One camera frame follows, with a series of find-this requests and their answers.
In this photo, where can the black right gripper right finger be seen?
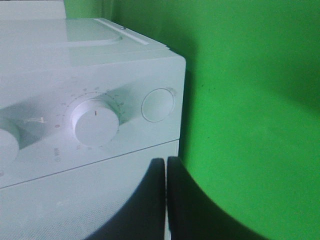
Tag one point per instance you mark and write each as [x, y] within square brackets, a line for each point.
[192, 215]

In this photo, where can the green table mat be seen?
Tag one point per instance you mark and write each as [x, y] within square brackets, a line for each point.
[251, 114]

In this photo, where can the white microwave door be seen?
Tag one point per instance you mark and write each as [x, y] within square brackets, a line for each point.
[72, 204]

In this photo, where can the white microwave oven body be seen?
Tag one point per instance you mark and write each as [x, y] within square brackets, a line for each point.
[50, 64]

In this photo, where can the round white door button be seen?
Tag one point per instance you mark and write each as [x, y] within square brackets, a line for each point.
[157, 105]

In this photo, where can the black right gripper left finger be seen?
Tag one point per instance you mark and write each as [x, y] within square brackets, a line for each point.
[143, 215]

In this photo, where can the white round knob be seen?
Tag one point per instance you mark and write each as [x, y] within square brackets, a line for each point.
[9, 142]
[94, 123]

